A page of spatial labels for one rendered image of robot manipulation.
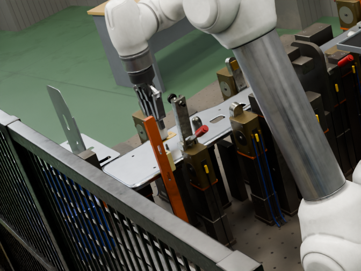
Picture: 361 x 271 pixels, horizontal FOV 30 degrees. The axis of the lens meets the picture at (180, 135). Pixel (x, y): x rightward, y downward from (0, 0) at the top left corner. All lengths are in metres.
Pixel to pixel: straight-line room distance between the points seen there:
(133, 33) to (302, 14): 3.78
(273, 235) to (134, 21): 0.77
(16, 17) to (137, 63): 6.35
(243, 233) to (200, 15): 0.97
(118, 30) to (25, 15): 6.42
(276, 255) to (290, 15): 3.79
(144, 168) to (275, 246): 0.46
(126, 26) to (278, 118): 0.64
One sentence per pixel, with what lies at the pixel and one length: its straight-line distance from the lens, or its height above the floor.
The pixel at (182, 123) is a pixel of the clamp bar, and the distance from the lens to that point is 1.90.
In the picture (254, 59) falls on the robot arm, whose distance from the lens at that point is 1.39.
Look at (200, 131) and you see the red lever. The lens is 1.83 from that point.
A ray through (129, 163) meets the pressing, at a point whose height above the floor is 1.00.
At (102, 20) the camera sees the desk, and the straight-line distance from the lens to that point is 5.30.
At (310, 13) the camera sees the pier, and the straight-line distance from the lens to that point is 5.68.
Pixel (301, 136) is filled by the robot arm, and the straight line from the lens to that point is 1.42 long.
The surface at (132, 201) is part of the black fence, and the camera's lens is 0.80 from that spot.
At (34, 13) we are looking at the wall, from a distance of 8.36.
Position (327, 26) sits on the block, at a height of 1.03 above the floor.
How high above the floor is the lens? 1.95
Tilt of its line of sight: 26 degrees down
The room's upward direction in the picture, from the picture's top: 18 degrees counter-clockwise
